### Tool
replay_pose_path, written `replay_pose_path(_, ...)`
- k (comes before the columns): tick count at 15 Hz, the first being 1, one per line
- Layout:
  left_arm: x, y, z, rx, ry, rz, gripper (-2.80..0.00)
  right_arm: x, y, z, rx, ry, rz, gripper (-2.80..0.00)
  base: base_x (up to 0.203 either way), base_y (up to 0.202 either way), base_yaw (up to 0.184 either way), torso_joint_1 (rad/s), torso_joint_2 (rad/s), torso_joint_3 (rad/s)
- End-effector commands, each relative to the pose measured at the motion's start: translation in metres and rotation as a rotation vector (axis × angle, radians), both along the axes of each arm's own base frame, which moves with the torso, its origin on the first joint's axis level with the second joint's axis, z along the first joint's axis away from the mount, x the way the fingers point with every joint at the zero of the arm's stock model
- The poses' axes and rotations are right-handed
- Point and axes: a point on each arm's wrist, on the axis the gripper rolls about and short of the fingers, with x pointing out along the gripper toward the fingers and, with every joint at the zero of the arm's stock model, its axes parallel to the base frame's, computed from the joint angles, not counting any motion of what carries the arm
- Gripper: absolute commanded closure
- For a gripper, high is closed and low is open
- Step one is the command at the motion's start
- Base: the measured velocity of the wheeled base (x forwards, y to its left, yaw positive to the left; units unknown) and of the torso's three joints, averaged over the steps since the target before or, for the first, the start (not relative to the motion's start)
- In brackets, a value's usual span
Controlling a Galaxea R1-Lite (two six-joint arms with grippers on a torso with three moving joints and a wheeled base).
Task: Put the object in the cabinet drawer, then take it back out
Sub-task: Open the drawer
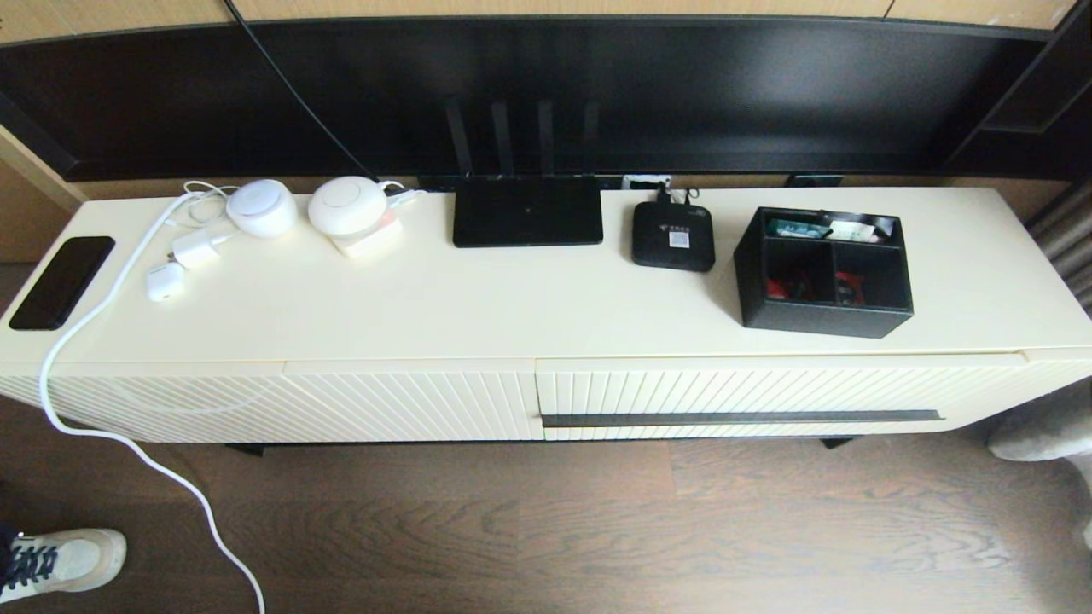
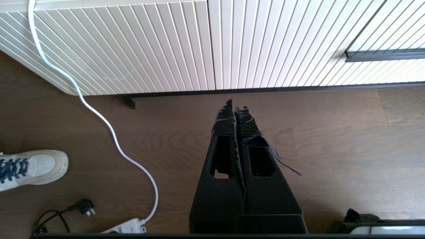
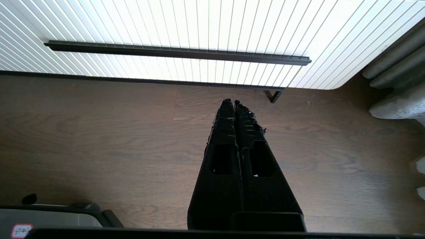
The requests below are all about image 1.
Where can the cream tv cabinet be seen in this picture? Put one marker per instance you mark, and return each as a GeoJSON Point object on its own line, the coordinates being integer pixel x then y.
{"type": "Point", "coordinates": [512, 307]}

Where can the white wall outlet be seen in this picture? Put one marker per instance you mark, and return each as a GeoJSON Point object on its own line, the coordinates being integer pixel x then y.
{"type": "Point", "coordinates": [646, 182]}

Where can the white flat charger adapter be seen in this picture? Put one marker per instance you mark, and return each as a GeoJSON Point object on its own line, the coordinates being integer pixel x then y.
{"type": "Point", "coordinates": [194, 250]}

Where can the cream ribbed cabinet door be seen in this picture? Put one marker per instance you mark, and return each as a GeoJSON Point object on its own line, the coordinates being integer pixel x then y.
{"type": "Point", "coordinates": [409, 401]}

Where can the large black television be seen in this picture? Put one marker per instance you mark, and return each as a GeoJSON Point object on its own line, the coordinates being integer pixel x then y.
{"type": "Point", "coordinates": [682, 85]}

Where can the black compartment organizer box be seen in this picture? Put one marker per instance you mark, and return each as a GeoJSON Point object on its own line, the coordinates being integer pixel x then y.
{"type": "Point", "coordinates": [819, 320]}

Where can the cream ribbed drawer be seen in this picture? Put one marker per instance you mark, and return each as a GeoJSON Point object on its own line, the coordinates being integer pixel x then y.
{"type": "Point", "coordinates": [682, 384]}

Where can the white round dome device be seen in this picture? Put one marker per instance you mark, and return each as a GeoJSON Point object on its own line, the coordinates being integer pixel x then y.
{"type": "Point", "coordinates": [261, 209]}
{"type": "Point", "coordinates": [345, 205]}

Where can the grey curtain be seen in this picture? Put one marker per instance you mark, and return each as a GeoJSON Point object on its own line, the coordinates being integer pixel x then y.
{"type": "Point", "coordinates": [1066, 247]}

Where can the black wall shelf unit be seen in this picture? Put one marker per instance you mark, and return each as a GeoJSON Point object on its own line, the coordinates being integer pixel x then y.
{"type": "Point", "coordinates": [1058, 94]}

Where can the black set-top box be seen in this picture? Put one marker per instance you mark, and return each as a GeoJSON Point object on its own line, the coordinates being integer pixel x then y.
{"type": "Point", "coordinates": [674, 243]}

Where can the black router with antennas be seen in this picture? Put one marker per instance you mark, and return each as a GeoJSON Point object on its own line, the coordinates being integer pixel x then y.
{"type": "Point", "coordinates": [525, 213]}

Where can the grey fluffy rug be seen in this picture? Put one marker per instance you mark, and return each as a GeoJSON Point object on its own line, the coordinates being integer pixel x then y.
{"type": "Point", "coordinates": [1041, 435]}

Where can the white packet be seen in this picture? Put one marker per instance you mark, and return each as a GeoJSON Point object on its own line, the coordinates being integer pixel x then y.
{"type": "Point", "coordinates": [853, 231]}

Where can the white sneaker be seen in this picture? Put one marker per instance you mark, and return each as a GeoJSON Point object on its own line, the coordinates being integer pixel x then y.
{"type": "Point", "coordinates": [68, 558]}

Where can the black smartphone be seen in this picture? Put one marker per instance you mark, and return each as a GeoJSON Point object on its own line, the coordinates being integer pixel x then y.
{"type": "Point", "coordinates": [60, 283]}

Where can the green packet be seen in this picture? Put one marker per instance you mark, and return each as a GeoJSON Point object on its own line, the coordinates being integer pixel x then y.
{"type": "Point", "coordinates": [798, 228]}

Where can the white pink power strip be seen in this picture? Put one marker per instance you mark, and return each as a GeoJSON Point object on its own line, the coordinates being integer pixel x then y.
{"type": "Point", "coordinates": [367, 246]}

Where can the small white cube charger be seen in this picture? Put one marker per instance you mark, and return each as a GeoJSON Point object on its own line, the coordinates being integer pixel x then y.
{"type": "Point", "coordinates": [164, 283]}

